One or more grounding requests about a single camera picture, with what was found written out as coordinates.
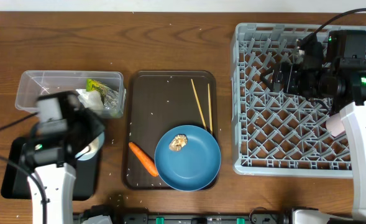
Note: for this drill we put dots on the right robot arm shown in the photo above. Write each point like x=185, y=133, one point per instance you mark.
x=339, y=74

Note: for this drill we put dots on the white crumpled napkin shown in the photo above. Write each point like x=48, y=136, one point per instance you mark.
x=90, y=99

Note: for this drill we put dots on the light blue rice bowl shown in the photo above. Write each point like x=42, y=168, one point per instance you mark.
x=91, y=149

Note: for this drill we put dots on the blue plate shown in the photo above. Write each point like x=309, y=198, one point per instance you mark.
x=193, y=167

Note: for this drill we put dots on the pink plastic cup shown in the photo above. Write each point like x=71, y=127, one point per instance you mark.
x=334, y=125

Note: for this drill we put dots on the clear plastic bin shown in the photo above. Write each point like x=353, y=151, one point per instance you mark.
x=35, y=83

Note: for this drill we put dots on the orange carrot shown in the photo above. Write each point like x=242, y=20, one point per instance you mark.
x=145, y=160

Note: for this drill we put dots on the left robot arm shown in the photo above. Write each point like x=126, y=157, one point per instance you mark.
x=65, y=133

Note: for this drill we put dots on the grey dishwasher rack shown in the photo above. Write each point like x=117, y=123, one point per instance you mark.
x=275, y=133

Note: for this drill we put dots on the yellow snack wrapper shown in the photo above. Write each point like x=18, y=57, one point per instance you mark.
x=109, y=96

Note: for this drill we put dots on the brown serving tray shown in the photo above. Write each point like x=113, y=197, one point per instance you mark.
x=161, y=100

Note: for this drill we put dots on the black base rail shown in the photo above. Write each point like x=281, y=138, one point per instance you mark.
x=123, y=215

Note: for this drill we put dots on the wooden chopstick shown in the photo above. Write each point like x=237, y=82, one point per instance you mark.
x=198, y=104
x=210, y=110

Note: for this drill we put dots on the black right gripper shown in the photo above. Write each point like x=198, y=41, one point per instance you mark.
x=292, y=71

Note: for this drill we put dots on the gold foil wrapper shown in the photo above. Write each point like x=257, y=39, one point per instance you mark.
x=178, y=142

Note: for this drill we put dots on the black bin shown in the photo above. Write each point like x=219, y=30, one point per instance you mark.
x=15, y=185

